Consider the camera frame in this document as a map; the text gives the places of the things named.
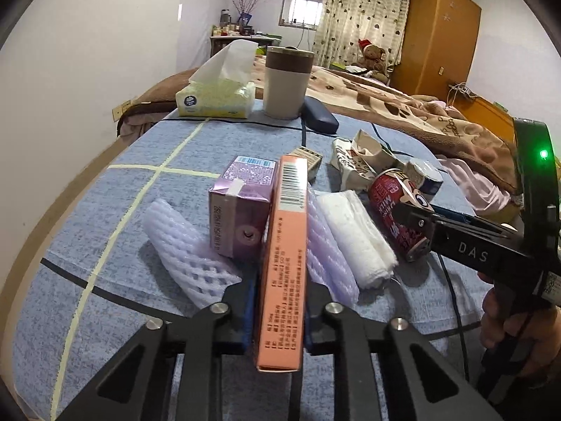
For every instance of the brown printed blanket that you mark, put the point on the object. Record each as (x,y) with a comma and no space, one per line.
(394,101)

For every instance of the blue checked tablecloth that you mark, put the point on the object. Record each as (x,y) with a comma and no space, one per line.
(87,228)

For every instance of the yellow tissue pack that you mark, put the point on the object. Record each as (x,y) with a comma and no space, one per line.
(214,98)

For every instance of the pink cloth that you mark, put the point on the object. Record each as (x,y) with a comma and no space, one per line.
(473,188)

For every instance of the red crushed drink can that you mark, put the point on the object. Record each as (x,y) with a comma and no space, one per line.
(388,199)

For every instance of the orange wooden nightstand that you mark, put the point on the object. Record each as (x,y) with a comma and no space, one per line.
(482,116)

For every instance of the cluttered dresser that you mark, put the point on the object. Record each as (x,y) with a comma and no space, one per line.
(219,46)

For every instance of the purple drink carton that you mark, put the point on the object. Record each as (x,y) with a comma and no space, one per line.
(236,215)

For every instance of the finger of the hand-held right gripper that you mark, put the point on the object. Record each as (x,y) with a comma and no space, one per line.
(464,218)
(412,221)

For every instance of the small brown cardboard box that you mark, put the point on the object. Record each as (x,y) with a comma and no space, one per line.
(311,160)

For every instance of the beige mug with brown band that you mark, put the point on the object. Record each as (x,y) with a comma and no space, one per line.
(285,87)

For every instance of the white foam fruit net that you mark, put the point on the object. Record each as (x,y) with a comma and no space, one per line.
(175,245)
(328,254)

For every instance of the heart patterned curtain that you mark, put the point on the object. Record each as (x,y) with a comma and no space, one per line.
(350,13)

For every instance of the patterned crushed paper cup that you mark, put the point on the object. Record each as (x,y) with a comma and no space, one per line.
(346,162)

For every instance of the blue glasses case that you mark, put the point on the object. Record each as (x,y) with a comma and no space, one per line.
(320,116)

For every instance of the brown teddy bear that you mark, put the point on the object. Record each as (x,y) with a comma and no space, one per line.
(372,59)

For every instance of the white folded towel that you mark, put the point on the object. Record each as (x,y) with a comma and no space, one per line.
(359,237)

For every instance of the orange cardboard box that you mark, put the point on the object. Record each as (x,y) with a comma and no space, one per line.
(280,250)

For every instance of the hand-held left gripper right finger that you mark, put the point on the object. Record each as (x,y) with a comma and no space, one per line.
(309,315)

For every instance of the silver blue can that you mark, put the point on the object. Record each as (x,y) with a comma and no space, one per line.
(427,177)

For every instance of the cream crushed paper cup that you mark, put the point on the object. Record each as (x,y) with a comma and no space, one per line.
(372,144)

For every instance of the orange wooden wardrobe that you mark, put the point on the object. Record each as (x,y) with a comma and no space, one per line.
(438,39)

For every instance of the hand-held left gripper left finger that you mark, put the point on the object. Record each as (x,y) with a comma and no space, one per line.
(249,311)

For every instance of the person's right hand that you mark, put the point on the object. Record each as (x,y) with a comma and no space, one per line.
(543,342)

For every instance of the window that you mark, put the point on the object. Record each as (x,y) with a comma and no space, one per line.
(302,8)

